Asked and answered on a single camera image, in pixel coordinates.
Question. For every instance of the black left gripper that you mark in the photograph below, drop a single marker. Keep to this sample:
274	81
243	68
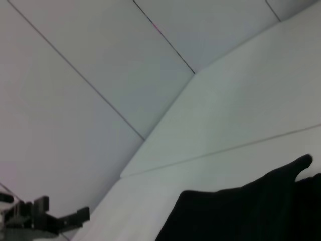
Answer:
17	216

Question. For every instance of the black FREE print t-shirt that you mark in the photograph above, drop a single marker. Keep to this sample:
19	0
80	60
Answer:
238	213

